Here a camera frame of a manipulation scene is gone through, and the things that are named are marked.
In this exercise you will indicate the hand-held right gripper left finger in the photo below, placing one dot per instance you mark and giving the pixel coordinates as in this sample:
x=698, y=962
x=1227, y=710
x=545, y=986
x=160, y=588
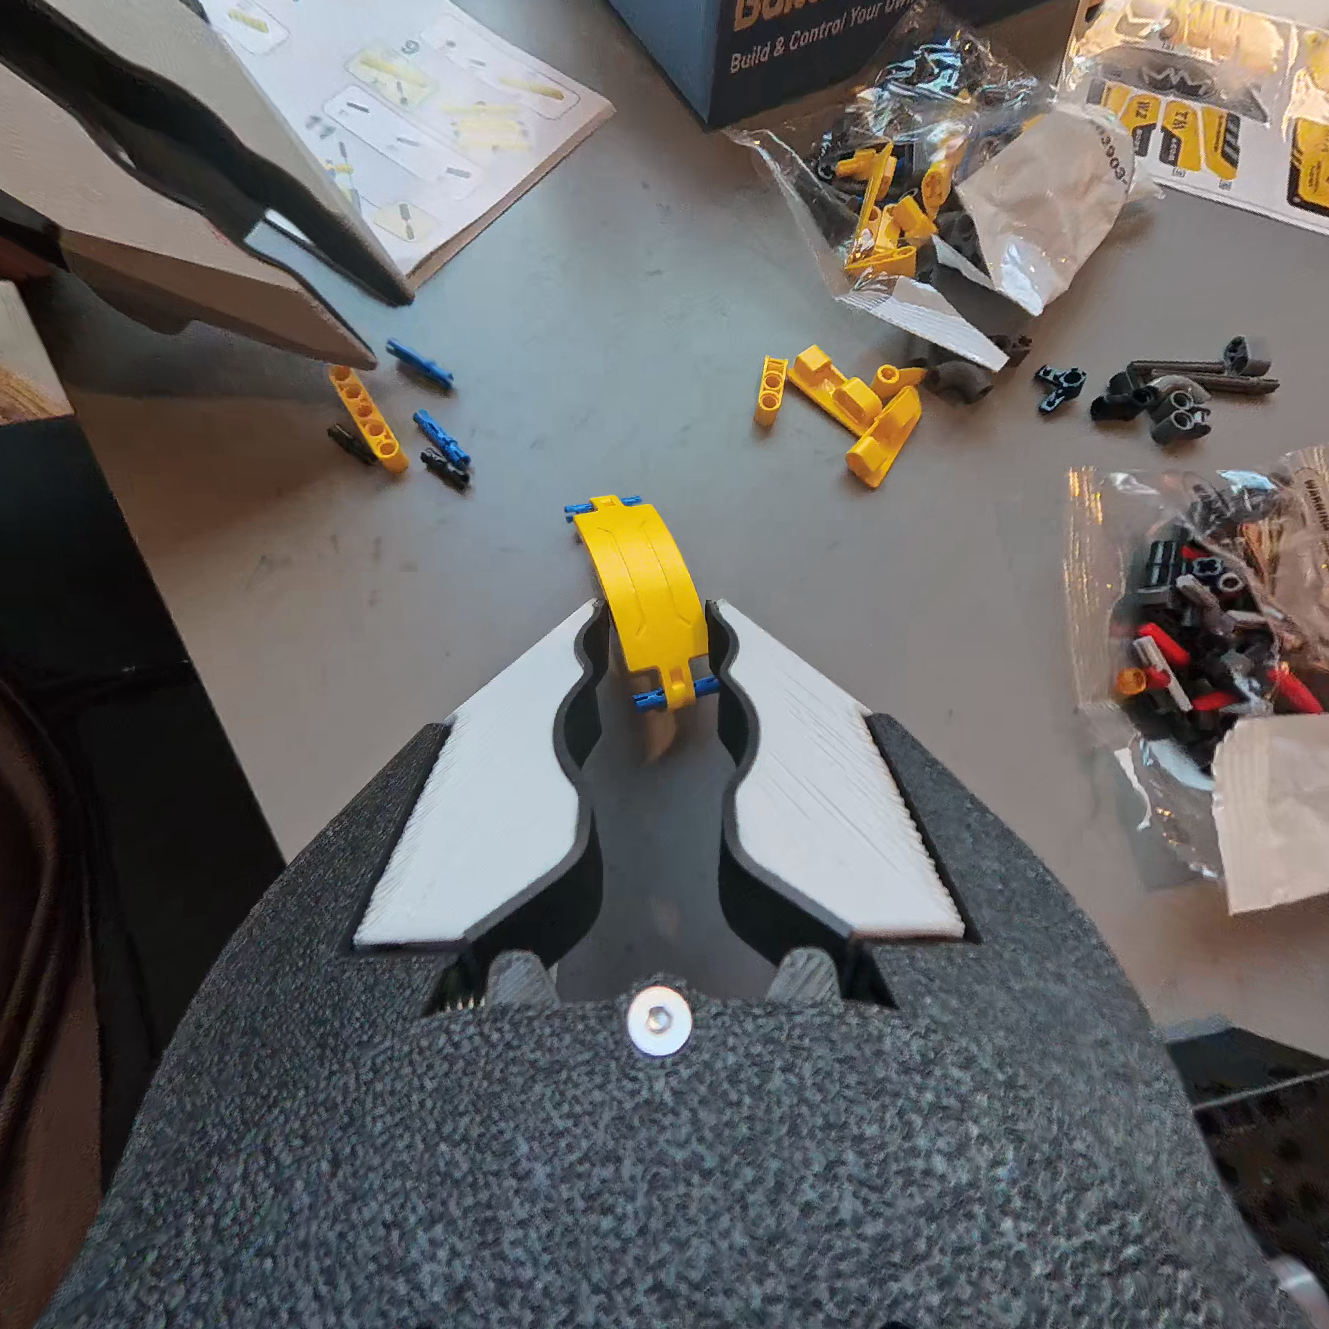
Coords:
x=467, y=830

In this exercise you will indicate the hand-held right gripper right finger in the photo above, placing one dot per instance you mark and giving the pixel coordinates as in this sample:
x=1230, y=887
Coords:
x=841, y=830

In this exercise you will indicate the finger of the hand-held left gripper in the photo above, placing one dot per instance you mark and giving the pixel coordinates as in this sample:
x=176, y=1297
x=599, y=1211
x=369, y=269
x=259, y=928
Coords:
x=207, y=83
x=156, y=218

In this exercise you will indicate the yellow five-hole beam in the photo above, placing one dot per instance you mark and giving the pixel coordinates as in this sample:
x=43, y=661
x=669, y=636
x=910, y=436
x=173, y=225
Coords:
x=368, y=415

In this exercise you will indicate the small black pin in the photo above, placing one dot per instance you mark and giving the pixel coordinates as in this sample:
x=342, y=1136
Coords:
x=444, y=467
x=352, y=443

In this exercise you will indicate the yellow panel brick blue pin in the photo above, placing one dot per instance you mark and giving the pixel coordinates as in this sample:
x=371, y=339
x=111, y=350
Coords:
x=649, y=593

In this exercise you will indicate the blue long pin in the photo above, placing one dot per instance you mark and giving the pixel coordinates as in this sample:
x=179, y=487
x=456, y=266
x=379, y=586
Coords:
x=420, y=363
x=441, y=436

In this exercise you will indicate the clear bag black red parts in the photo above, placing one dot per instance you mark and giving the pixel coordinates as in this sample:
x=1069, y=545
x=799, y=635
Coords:
x=1194, y=623

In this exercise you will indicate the blue cardboard kit box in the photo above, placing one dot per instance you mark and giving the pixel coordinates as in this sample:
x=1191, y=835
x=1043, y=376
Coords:
x=830, y=52

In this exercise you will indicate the clear bag of small pins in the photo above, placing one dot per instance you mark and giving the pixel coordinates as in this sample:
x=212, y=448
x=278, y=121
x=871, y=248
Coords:
x=1038, y=197

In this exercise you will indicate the open instruction booklet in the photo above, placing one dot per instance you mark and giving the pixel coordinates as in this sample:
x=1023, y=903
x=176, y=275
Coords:
x=467, y=105

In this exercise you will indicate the person's black pants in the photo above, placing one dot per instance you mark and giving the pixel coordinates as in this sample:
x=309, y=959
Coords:
x=135, y=675

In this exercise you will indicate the yellow pin connector block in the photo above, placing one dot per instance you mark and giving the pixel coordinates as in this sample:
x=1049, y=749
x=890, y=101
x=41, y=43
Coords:
x=882, y=441

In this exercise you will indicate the yellow curved liftarm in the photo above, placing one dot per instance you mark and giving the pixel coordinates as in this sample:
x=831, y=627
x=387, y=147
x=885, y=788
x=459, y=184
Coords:
x=830, y=389

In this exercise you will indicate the yellow short holed beam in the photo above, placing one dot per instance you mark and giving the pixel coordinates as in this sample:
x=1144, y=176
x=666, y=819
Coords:
x=771, y=389

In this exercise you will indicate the person's brown shirt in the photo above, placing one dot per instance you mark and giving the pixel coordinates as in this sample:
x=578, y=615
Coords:
x=31, y=934

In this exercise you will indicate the yellow small bush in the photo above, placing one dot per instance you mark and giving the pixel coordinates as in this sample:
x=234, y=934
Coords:
x=895, y=381

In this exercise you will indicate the black cross connector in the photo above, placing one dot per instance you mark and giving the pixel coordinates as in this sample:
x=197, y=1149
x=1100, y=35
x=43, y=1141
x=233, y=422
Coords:
x=1059, y=388

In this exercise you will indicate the black perforated block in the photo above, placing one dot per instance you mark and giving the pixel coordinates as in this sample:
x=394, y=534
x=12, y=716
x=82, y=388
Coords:
x=1267, y=1142

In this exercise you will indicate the grey pin connector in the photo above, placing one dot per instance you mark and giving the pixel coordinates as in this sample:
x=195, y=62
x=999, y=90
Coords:
x=1246, y=357

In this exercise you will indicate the sticker sheet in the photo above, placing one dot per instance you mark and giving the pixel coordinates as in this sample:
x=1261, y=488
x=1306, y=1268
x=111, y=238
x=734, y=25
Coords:
x=1215, y=105

